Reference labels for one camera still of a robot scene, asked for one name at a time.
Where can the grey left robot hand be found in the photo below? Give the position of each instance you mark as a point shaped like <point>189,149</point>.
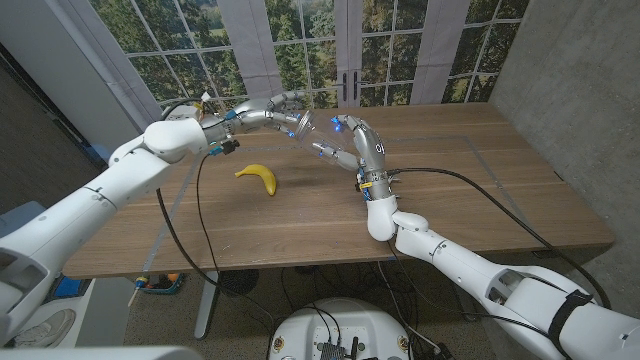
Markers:
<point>255,115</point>

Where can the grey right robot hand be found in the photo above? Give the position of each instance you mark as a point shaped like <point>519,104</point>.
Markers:
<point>372,150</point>

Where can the silver jar lid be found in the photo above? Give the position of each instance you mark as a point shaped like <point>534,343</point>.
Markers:
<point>302,126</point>

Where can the clear plastic jar body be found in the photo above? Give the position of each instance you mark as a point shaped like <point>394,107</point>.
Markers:
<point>325,135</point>

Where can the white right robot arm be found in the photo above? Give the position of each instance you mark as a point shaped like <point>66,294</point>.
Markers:
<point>475,270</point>

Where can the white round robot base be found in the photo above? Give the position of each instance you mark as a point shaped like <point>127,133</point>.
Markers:
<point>340,325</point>

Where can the yellow toy banana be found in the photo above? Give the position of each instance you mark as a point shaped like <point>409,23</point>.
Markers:
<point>262,174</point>

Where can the white power outlet box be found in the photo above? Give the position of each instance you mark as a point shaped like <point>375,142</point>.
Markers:
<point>182,114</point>

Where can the printed window forest backdrop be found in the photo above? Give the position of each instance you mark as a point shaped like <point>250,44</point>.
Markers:
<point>310,50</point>

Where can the round black floor fan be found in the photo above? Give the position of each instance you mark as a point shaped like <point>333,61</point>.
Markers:
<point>239,282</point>

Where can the blue basket with small items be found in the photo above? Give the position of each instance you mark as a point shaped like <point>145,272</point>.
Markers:
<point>162,286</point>

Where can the white table leg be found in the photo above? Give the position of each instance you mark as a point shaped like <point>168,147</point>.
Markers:
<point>206,305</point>

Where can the white base with blue pads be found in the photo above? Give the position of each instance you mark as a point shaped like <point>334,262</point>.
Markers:
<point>70,287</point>

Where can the grey-blue upholstered seat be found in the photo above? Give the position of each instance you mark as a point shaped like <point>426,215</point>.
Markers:
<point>15,220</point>

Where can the white sneaker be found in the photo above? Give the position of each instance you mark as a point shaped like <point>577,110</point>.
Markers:
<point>47,327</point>

